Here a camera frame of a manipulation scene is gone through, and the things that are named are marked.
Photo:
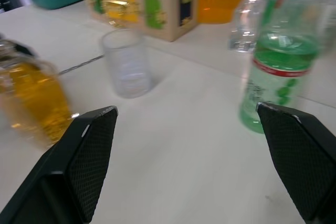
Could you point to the green plastic bottle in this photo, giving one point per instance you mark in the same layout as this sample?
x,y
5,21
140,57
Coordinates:
x,y
282,58

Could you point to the wooden lock box toy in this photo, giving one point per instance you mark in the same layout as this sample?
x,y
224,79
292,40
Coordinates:
x,y
139,2

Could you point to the square bottle with amber liquid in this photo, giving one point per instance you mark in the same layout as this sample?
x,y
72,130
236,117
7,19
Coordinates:
x,y
32,95

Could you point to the clear drinking glass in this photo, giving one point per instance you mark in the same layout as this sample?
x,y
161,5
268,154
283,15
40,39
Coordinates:
x,y
127,64

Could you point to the long metal spoon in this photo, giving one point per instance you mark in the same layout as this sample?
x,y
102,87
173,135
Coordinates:
x,y
81,64

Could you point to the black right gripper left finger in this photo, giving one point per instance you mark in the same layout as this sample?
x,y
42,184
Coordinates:
x,y
78,171

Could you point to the clear empty plastic bottle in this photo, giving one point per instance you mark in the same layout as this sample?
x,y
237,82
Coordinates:
x,y
245,16

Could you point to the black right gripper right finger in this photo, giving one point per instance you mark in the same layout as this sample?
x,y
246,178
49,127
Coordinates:
x,y
296,161

